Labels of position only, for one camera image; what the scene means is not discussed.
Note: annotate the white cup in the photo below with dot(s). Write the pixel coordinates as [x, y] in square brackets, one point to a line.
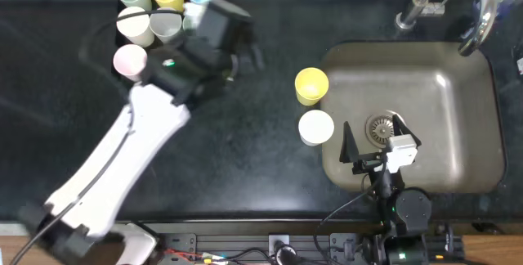
[316, 127]
[134, 25]

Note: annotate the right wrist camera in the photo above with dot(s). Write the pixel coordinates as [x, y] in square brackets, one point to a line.
[402, 152]

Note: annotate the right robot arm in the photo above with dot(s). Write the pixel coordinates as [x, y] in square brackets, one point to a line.
[412, 209]

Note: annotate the mounting rail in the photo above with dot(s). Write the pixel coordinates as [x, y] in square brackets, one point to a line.
[237, 242]

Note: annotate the pink cup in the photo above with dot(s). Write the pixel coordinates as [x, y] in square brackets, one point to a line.
[130, 61]

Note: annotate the steel tap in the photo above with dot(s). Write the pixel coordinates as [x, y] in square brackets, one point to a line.
[410, 11]

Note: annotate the grey cup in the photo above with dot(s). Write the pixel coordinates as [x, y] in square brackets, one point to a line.
[164, 25]

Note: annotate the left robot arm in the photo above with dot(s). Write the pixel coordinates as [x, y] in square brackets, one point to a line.
[122, 154]

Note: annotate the steel sink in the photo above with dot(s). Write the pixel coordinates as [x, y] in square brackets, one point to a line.
[441, 105]

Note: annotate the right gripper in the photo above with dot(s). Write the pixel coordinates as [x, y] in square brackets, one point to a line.
[367, 163]

